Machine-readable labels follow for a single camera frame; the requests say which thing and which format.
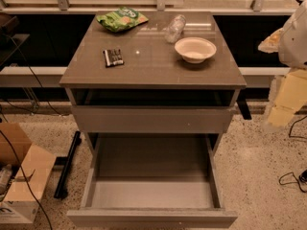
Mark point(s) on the foam gripper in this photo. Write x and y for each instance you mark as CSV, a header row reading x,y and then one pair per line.
x,y
295,40

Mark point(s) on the grey drawer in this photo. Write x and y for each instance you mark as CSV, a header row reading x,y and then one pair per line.
x,y
151,120
159,180

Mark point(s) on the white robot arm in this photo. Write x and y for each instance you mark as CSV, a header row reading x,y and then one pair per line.
x,y
290,42

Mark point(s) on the grey drawer cabinet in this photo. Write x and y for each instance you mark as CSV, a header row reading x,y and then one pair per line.
x,y
153,75

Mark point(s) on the grey top drawer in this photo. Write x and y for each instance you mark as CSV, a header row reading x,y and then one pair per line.
x,y
151,120

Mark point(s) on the black table leg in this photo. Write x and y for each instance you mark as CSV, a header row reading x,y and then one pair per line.
x,y
243,106

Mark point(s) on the white bowl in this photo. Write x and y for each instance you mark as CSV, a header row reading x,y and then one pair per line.
x,y
195,49

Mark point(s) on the clear plastic bottle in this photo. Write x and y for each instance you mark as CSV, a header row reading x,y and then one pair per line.
x,y
175,28

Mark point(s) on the black snack packet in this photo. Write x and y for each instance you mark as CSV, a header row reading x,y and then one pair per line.
x,y
113,57

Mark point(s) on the green snack bag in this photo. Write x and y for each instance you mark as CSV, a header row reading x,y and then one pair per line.
x,y
122,19

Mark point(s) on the black metal bar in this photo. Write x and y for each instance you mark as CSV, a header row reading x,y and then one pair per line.
x,y
66,161

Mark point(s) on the cardboard box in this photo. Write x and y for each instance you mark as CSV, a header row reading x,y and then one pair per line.
x,y
31,169

